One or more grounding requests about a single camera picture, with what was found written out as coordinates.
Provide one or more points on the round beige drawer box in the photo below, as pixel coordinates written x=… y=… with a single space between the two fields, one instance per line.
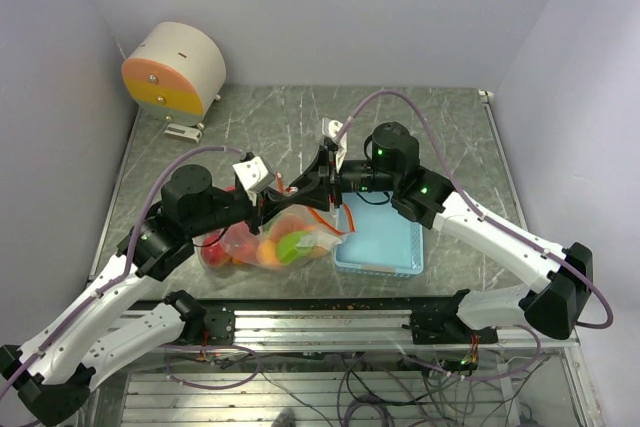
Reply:
x=175 y=74

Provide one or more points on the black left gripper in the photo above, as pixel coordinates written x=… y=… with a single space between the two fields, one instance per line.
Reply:
x=256 y=216

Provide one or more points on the small white bracket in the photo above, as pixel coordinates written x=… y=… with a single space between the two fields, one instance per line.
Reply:
x=183 y=133

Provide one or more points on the clear zip top bag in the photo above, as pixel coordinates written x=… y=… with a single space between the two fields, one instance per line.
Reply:
x=330 y=230

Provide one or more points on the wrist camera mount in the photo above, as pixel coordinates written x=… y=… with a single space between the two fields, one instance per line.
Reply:
x=332 y=130
x=254 y=174

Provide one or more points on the green fruit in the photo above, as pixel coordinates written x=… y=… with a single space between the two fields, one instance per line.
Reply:
x=295 y=246

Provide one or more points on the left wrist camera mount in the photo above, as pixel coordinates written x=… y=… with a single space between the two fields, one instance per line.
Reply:
x=254 y=174

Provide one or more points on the aluminium rail frame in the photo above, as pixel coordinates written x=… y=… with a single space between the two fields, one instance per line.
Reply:
x=266 y=331

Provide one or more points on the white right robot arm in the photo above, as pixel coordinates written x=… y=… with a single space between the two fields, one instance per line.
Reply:
x=553 y=289

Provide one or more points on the peach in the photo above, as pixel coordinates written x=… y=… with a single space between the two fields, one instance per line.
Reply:
x=286 y=225

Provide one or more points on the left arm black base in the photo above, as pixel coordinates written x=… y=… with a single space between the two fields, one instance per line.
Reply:
x=210 y=324

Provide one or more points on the blue plastic basket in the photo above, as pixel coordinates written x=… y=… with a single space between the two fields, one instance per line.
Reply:
x=383 y=242

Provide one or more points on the clear zip bag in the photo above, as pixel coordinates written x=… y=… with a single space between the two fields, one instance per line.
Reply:
x=214 y=237
x=330 y=230

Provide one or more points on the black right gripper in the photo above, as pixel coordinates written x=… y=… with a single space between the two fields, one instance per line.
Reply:
x=313 y=186

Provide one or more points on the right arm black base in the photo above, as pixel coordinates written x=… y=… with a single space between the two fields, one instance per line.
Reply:
x=434 y=320

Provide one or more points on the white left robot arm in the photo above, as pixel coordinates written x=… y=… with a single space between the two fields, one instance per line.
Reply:
x=55 y=372

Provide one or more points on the orange fruit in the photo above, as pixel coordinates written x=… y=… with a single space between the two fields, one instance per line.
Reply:
x=266 y=254

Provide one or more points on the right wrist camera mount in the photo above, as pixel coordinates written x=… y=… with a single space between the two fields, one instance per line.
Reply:
x=332 y=130

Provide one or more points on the red apple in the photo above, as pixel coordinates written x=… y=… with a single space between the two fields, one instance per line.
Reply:
x=214 y=256
x=241 y=244

